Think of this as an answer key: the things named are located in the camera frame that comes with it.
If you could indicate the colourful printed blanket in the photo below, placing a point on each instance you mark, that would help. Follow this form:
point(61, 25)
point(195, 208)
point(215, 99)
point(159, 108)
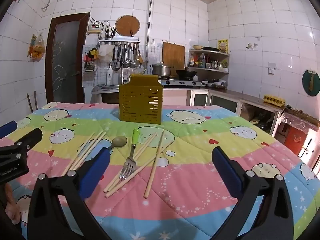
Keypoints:
point(190, 155)

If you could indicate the gas stove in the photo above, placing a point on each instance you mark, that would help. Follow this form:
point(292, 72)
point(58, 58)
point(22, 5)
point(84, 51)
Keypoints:
point(180, 82)

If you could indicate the yellow slotted utensil holder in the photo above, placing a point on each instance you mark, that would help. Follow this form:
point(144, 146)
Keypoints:
point(140, 92)

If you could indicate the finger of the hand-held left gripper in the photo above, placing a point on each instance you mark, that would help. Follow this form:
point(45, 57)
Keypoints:
point(7, 128)
point(30, 138)

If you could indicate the hanging orange plastic bag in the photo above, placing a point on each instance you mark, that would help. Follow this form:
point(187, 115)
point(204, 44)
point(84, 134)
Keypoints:
point(37, 50)

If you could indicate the row of condiment bottles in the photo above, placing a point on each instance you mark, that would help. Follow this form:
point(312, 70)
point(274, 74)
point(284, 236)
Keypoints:
point(207, 62)

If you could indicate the metal utensil rack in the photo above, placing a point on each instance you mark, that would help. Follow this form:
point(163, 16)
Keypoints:
point(118, 41)

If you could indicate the rectangular wooden cutting board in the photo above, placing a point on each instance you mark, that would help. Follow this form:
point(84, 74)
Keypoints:
point(173, 55)

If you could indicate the steel cooking pot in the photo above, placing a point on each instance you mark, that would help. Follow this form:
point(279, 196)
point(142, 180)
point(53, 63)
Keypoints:
point(161, 70)

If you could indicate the red box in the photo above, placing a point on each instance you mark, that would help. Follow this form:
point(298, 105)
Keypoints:
point(295, 140)

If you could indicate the cream hanging bag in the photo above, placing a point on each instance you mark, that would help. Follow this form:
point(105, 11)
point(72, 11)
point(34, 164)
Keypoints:
point(105, 52)

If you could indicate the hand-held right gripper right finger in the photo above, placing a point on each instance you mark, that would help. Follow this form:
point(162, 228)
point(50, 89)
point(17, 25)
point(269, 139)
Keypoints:
point(226, 172)

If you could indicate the steel kitchen sink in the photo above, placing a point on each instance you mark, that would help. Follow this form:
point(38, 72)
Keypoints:
point(105, 88)

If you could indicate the yellow egg carton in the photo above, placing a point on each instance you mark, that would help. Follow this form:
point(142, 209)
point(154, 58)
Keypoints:
point(273, 100)

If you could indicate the corner wall shelf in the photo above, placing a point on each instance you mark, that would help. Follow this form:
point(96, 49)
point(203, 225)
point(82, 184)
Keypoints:
point(207, 70)

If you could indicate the black wok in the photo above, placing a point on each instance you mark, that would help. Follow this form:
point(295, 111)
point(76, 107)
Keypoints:
point(186, 73)

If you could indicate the plastic covered side table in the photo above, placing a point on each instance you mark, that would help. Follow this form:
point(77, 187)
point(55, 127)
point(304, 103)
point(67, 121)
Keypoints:
point(300, 118)

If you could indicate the cream bowl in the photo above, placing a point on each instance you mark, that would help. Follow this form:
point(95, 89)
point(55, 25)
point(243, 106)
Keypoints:
point(197, 47)

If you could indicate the white soap bottle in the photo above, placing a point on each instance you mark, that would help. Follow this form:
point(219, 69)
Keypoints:
point(109, 76)

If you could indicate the kitchen counter cabinet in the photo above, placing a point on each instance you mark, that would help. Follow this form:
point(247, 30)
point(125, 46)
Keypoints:
point(225, 103)

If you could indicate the yellow wall poster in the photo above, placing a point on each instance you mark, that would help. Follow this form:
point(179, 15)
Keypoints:
point(222, 45)

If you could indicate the round wooden cutting board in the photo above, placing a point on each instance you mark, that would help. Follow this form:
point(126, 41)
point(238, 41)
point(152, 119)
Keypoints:
point(126, 25)

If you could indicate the person's left hand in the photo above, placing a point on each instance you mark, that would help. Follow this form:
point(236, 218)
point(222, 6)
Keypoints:
point(10, 205)

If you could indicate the white wall control box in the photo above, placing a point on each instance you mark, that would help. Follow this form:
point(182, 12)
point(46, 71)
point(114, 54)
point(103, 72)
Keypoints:
point(94, 28)

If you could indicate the green round wall board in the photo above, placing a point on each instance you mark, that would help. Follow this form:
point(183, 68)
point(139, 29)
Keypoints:
point(306, 82)

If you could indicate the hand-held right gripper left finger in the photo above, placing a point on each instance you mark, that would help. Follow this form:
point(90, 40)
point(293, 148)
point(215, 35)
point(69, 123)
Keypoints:
point(96, 171)

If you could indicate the black frying pan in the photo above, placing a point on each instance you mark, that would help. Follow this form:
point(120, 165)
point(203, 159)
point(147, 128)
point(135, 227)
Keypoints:
point(211, 48)

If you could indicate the wooden stick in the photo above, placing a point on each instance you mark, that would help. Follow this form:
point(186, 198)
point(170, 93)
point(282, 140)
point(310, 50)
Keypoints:
point(30, 102)
point(35, 100)

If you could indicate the yellow and red hanging cloth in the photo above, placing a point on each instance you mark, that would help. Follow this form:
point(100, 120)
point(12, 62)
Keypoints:
point(93, 53)

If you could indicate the brown door with glass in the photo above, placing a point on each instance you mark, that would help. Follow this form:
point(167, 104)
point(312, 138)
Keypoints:
point(67, 62)

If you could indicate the white wall socket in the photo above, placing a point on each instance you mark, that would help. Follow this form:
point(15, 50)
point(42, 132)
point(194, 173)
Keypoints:
point(272, 68)

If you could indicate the wooden chopstick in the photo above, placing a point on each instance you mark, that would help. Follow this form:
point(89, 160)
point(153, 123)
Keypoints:
point(91, 145)
point(145, 145)
point(140, 168)
point(81, 150)
point(97, 142)
point(153, 167)

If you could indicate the row of hanging metal utensils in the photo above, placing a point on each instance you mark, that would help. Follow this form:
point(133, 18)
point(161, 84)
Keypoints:
point(126, 57)

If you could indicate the white power strip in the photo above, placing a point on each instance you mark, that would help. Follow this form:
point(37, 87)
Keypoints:
point(108, 31)

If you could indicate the vertical metal pipe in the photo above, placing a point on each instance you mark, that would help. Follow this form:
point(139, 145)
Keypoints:
point(150, 12)

